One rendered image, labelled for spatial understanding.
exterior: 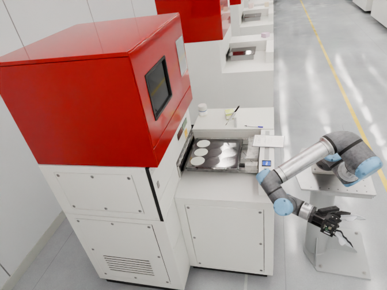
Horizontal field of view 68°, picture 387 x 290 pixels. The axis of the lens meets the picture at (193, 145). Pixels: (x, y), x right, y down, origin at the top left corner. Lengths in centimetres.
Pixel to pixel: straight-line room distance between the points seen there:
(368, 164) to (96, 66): 122
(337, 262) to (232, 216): 101
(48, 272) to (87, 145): 165
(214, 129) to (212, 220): 70
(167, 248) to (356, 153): 123
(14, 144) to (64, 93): 144
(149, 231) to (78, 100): 91
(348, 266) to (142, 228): 157
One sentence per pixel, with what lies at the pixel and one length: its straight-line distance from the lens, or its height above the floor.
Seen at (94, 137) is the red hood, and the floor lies 141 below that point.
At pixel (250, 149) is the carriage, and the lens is 213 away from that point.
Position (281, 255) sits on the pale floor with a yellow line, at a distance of 259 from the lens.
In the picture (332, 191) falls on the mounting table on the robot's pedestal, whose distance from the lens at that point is 193.
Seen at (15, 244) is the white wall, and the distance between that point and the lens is 301.
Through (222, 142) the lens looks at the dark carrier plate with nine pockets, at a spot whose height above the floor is 90.
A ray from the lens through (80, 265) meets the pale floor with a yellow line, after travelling 290.
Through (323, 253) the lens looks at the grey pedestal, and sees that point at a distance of 264.
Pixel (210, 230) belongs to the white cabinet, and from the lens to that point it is 206.
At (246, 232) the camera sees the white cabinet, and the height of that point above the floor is 54.
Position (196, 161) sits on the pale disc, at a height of 90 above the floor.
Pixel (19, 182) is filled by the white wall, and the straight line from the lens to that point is 293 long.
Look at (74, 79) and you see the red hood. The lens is 142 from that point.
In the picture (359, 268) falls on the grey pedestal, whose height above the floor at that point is 1.
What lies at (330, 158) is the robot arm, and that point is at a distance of 182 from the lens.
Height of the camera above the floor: 210
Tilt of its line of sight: 33 degrees down
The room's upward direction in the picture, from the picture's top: 10 degrees counter-clockwise
